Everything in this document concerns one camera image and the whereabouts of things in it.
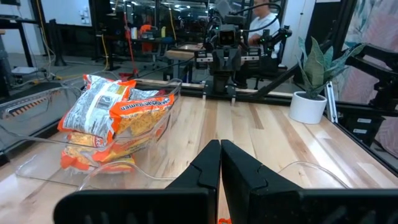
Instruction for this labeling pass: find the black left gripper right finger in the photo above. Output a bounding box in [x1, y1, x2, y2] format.
[220, 139, 398, 224]

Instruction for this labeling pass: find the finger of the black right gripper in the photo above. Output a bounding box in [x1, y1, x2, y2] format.
[213, 46, 228, 74]
[226, 46, 242, 74]

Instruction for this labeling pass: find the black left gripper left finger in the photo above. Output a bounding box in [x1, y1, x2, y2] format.
[53, 139, 222, 224]

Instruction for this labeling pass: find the red Maruchan noodle packet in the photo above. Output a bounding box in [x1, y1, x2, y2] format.
[127, 88, 168, 102]

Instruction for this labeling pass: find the wooden workbench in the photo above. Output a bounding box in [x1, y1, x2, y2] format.
[164, 43, 208, 62]

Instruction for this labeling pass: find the person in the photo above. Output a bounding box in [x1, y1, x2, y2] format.
[247, 0, 282, 60]

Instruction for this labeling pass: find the orange machine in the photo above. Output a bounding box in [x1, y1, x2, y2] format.
[138, 24, 154, 53]

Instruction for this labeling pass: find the red metal stand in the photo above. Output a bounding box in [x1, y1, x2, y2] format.
[119, 18, 140, 80]

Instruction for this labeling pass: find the green plant in white pot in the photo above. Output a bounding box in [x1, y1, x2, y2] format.
[288, 36, 368, 125]

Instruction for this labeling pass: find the black hazard-striped floor mat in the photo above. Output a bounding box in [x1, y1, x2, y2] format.
[0, 81, 66, 138]

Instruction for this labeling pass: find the white flat box device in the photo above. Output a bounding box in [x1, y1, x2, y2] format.
[11, 66, 40, 77]

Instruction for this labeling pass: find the black desk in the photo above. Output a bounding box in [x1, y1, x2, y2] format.
[0, 14, 35, 68]

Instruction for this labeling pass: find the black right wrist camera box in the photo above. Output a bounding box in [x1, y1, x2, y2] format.
[217, 24, 238, 48]

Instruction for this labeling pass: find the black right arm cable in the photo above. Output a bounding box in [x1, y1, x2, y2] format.
[229, 2, 282, 34]

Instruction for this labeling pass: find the black aluminium rig frame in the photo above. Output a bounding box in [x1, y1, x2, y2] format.
[133, 43, 398, 177]

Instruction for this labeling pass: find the yellow floor cable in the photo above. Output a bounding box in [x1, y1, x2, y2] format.
[57, 32, 110, 80]

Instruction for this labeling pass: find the silver metal bracket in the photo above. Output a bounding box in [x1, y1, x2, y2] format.
[324, 80, 339, 124]

